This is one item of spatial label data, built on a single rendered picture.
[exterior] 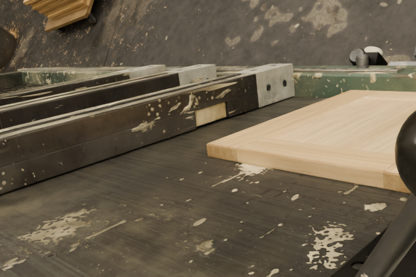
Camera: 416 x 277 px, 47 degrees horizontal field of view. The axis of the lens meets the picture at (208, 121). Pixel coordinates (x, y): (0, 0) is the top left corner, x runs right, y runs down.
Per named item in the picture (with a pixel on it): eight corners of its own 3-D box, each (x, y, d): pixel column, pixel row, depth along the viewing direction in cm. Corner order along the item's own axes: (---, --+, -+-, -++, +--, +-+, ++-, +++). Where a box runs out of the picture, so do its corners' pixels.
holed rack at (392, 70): (403, 70, 90) (403, 67, 90) (397, 73, 88) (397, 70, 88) (23, 69, 206) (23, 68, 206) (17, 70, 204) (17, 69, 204)
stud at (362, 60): (371, 68, 98) (370, 54, 97) (365, 70, 96) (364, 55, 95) (359, 68, 99) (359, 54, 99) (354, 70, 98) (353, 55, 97)
